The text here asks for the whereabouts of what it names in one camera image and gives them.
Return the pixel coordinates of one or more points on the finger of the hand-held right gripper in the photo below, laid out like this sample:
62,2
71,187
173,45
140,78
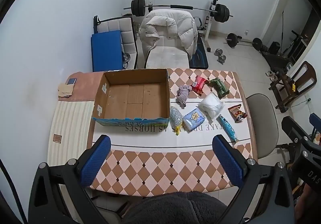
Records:
293,126
315,121

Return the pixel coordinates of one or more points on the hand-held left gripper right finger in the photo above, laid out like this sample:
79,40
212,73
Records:
227,161

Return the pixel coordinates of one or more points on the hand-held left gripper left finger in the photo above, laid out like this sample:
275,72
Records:
96,161

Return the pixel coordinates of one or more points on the long blue packet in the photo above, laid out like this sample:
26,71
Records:
227,128

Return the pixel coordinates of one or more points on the brown cartoon snack packet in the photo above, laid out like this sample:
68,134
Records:
237,113

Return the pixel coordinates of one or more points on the blue cat-print tissue pack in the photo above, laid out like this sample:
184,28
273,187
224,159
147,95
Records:
195,118

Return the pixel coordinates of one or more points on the white plastic bag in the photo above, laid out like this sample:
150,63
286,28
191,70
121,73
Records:
210,107

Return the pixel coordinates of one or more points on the silver foil packet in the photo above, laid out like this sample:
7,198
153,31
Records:
175,117

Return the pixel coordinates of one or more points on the cardboard box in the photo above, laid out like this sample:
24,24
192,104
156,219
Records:
133,103

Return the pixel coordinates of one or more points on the green packet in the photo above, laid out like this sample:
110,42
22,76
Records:
219,87

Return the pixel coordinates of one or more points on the purple grey cloth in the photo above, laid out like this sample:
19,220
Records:
183,94

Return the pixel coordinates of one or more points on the red packet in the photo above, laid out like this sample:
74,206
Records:
199,84

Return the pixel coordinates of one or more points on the person's right forearm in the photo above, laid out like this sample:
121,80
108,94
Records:
311,204

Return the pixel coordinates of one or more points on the grey round chair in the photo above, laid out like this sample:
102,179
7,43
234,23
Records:
262,118

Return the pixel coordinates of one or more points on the striped cream mat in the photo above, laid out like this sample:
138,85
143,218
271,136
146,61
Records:
71,128

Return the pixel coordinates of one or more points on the dark wooden chair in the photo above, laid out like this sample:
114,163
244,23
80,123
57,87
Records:
304,80

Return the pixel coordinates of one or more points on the small white shoes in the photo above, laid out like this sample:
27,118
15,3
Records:
272,75

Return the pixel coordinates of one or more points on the black exercise machine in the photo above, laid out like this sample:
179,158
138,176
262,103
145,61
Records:
278,55

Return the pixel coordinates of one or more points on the person's dark fleece clothing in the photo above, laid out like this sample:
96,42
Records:
173,209

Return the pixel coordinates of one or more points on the pink brown mat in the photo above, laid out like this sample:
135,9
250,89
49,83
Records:
85,88

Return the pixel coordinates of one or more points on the beige folded cloth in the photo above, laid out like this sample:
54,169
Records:
65,90

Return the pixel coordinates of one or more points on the dark smartphone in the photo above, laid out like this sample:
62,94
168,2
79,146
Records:
71,81

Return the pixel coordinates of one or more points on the chrome dumbbells beside mat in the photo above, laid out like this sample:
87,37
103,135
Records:
126,59

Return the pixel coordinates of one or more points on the short barbell with black plates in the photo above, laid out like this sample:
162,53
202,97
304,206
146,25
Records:
232,39

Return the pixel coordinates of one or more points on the black blue bench pad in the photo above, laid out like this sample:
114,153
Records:
200,57

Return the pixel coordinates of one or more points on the blue folded mat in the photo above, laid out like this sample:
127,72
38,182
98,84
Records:
106,50

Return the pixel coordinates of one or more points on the grey padded chair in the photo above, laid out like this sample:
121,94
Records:
125,30

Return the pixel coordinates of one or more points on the white weight rack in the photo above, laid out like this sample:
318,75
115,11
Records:
213,13

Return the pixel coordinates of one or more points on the white puffer jacket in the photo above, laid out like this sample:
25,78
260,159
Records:
170,30

